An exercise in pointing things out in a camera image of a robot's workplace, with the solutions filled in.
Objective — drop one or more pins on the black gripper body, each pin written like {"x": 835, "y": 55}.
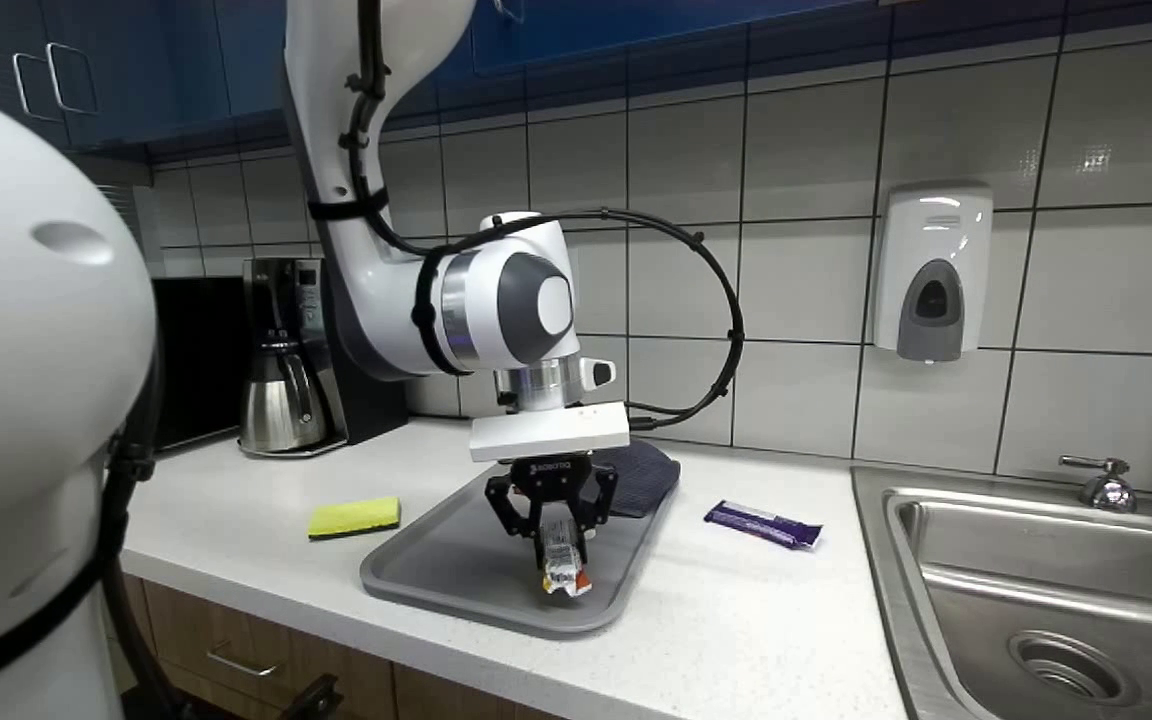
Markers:
{"x": 553, "y": 480}

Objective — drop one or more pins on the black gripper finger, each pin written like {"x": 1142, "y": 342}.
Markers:
{"x": 534, "y": 534}
{"x": 588, "y": 527}

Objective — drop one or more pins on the purple snack packet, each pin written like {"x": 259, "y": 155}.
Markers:
{"x": 762, "y": 527}

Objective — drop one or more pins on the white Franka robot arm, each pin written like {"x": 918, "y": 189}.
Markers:
{"x": 29, "y": 333}

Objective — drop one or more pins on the grey plastic tray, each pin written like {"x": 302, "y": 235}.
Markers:
{"x": 459, "y": 572}

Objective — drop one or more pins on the dark blue oven mitt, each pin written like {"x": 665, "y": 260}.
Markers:
{"x": 640, "y": 480}

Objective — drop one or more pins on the yellow sponge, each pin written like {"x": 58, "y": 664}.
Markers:
{"x": 355, "y": 516}

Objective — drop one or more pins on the steel coffee carafe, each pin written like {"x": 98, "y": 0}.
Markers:
{"x": 281, "y": 402}

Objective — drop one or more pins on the wooden base cabinet drawers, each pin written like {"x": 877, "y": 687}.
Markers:
{"x": 271, "y": 642}

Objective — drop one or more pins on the black coffee maker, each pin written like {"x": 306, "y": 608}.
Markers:
{"x": 284, "y": 293}

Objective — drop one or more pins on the black microwave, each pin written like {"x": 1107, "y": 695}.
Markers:
{"x": 208, "y": 360}

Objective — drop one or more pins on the stainless steel sink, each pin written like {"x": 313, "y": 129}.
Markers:
{"x": 1059, "y": 585}

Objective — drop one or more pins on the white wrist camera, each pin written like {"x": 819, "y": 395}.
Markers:
{"x": 549, "y": 432}

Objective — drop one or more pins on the white wall soap dispenser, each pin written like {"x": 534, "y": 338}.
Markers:
{"x": 934, "y": 273}

